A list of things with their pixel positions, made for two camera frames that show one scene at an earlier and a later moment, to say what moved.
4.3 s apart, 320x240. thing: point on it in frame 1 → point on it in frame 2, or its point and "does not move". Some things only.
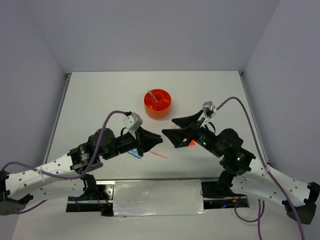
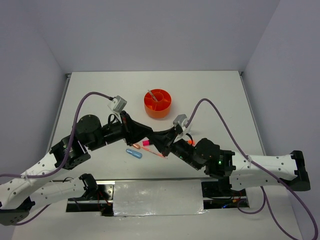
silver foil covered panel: x=158 y=197 does not move
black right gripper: x=176 y=135 → x=160 y=138
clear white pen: x=152 y=95 does not move
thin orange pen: x=159 y=154 does not move
